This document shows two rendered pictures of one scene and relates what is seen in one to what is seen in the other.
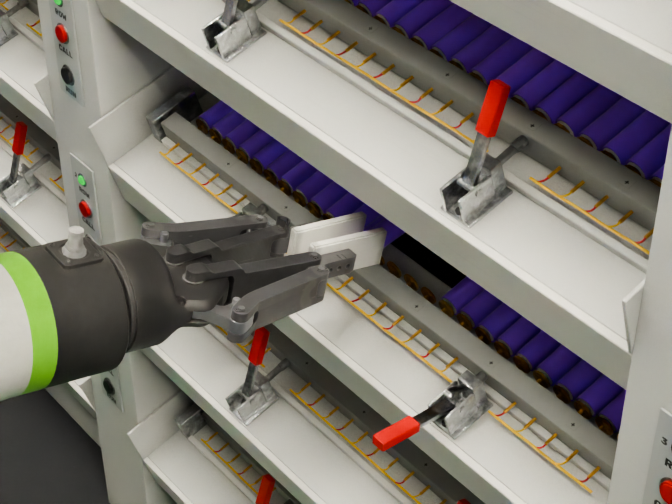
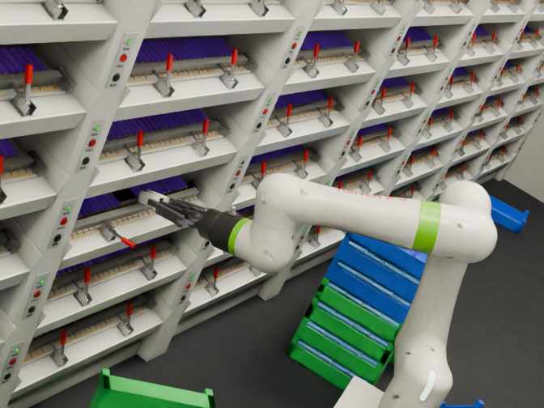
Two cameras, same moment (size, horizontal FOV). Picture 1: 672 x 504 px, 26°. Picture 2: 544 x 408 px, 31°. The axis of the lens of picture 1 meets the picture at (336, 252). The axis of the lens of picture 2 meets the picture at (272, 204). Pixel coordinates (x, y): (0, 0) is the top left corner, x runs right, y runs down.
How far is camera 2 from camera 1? 2.62 m
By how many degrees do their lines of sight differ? 96
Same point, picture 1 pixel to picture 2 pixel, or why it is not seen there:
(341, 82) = (155, 153)
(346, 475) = (111, 284)
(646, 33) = (257, 85)
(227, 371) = (65, 303)
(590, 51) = (248, 95)
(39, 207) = not seen: outside the picture
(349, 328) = (143, 224)
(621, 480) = (226, 181)
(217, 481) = (28, 367)
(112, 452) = not seen: outside the picture
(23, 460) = not seen: outside the picture
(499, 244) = (210, 154)
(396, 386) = (163, 223)
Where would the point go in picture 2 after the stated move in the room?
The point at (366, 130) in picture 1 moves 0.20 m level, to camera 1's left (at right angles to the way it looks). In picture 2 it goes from (173, 157) to (191, 199)
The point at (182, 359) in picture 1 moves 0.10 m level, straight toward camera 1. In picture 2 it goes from (57, 315) to (96, 317)
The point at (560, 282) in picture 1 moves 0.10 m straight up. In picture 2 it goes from (221, 150) to (235, 117)
